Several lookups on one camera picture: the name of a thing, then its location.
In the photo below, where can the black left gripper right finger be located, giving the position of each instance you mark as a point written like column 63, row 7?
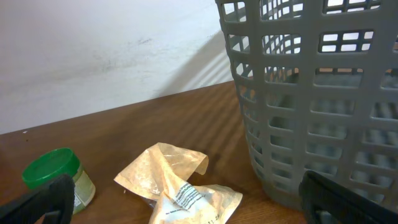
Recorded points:
column 325, row 201

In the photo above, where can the green lidded jar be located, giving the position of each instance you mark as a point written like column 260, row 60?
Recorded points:
column 61, row 161

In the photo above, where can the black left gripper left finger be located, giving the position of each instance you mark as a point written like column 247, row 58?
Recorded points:
column 52, row 202

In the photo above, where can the beige food pouch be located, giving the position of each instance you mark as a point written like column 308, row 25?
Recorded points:
column 161, row 174

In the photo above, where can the grey plastic basket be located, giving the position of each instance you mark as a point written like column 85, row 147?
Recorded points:
column 317, row 88

